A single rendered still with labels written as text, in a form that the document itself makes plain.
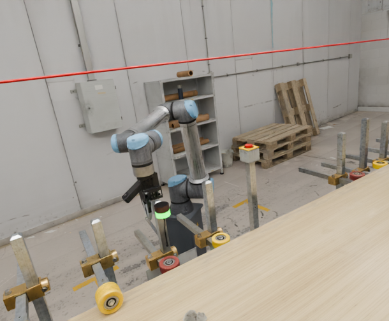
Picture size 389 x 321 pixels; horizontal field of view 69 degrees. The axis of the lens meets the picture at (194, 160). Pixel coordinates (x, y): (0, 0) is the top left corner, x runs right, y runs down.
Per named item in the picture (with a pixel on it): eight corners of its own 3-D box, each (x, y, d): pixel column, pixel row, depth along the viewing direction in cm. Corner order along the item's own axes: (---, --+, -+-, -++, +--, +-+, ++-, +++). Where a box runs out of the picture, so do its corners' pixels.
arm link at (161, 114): (158, 101, 186) (104, 135, 127) (175, 99, 183) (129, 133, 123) (161, 118, 191) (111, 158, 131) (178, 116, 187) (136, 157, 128)
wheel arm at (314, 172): (298, 172, 204) (298, 167, 203) (301, 171, 206) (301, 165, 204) (358, 189, 168) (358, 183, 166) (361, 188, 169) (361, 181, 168)
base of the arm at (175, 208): (165, 214, 214) (163, 202, 211) (176, 203, 230) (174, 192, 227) (187, 216, 206) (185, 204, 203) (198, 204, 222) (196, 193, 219)
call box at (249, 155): (240, 162, 141) (238, 147, 138) (250, 158, 144) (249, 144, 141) (249, 165, 135) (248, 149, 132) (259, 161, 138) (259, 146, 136)
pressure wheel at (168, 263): (160, 283, 115) (155, 260, 112) (177, 274, 119) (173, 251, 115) (168, 295, 109) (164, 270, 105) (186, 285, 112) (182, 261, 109)
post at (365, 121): (358, 185, 198) (361, 118, 184) (360, 184, 200) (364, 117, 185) (363, 186, 195) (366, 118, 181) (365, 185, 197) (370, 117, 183)
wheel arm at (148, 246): (134, 237, 147) (132, 230, 145) (140, 234, 148) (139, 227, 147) (171, 285, 110) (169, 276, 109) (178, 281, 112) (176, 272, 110)
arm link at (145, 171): (136, 169, 113) (128, 164, 121) (138, 180, 114) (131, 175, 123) (156, 163, 117) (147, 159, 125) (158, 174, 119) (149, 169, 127)
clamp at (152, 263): (146, 265, 124) (144, 255, 122) (173, 253, 130) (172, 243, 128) (151, 272, 119) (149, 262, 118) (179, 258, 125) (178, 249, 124)
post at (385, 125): (377, 184, 212) (381, 121, 197) (379, 182, 213) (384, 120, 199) (382, 185, 209) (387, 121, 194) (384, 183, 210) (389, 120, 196)
